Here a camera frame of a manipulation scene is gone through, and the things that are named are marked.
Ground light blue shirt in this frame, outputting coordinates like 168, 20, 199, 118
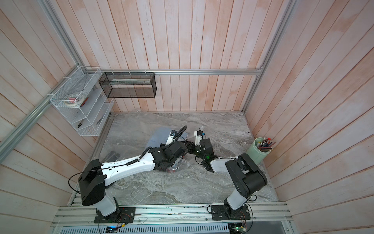
146, 127, 172, 148

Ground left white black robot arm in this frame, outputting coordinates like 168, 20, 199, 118
76, 125, 188, 216

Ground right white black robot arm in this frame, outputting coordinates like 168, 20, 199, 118
185, 138, 268, 220

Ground green pen holder cup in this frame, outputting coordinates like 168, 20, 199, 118
246, 137, 270, 164

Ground black flat clip tool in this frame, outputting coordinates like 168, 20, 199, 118
101, 151, 120, 163

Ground pens in cup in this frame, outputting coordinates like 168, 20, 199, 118
256, 138, 275, 153

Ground tape roll on shelf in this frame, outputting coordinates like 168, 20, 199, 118
63, 93, 83, 107

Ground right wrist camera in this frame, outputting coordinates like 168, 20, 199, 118
194, 130, 205, 146

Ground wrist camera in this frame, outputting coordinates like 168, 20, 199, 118
166, 130, 178, 145
194, 130, 205, 146

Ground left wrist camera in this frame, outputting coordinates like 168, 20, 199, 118
166, 130, 178, 145

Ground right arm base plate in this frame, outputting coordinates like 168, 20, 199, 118
210, 205, 251, 221

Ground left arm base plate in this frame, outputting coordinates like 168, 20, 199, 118
94, 207, 136, 224

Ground aluminium front rail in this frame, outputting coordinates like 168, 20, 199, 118
51, 202, 293, 227

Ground black mesh wall basket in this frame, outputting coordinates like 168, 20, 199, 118
99, 71, 157, 98

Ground white wire shelf rack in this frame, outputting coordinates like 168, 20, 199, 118
50, 66, 114, 137

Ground aluminium wall frame rail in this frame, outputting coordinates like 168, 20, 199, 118
1, 1, 299, 162

